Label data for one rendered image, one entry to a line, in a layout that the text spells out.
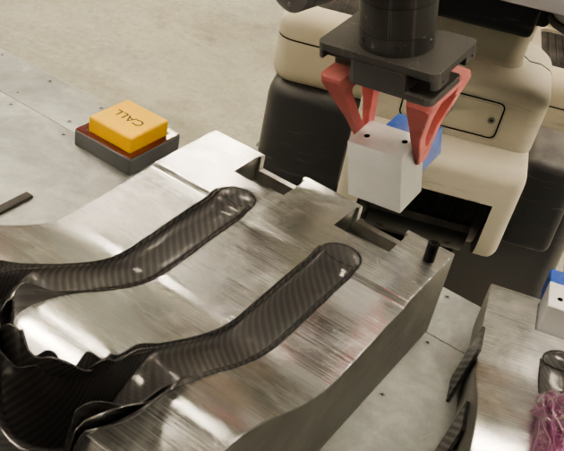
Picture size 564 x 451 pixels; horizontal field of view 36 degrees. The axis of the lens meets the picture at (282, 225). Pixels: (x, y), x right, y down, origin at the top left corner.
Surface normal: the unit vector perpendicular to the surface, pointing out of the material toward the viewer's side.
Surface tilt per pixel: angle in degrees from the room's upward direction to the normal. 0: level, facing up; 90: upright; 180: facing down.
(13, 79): 0
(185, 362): 28
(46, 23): 0
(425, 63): 12
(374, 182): 100
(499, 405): 21
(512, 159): 8
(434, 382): 0
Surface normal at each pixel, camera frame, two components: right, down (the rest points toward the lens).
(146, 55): 0.17, -0.79
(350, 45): -0.04, -0.78
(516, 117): -0.24, 0.65
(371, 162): -0.58, 0.54
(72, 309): 0.35, -0.89
